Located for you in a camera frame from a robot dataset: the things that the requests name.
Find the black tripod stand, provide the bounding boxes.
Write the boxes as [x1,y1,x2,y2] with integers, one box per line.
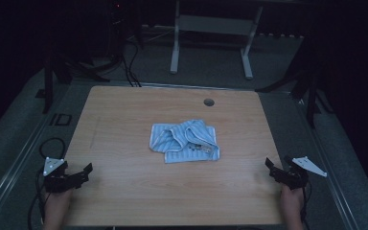
[34,47,111,115]
[254,34,334,129]

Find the dark computer tower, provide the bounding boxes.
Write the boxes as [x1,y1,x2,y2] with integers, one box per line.
[106,0,143,58]

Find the metal floor rail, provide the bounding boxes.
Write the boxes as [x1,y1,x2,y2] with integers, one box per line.
[0,83,89,224]
[288,92,360,230]

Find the person's left hand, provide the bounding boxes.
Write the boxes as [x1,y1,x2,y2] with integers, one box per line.
[42,189,75,221]

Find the blue striped towel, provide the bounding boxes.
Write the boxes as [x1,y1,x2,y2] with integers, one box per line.
[149,119,221,165]

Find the black floor cables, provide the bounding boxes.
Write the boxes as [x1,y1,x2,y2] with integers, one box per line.
[120,37,143,88]

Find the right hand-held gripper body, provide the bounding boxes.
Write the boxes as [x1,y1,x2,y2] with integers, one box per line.
[280,155,328,192]

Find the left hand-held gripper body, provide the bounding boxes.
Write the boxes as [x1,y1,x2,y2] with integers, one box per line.
[42,156,78,194]

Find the white metal desk frame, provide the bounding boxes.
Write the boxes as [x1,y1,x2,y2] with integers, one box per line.
[170,0,265,81]

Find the person's right hand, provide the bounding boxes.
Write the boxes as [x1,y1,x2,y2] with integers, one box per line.
[280,186,305,221]

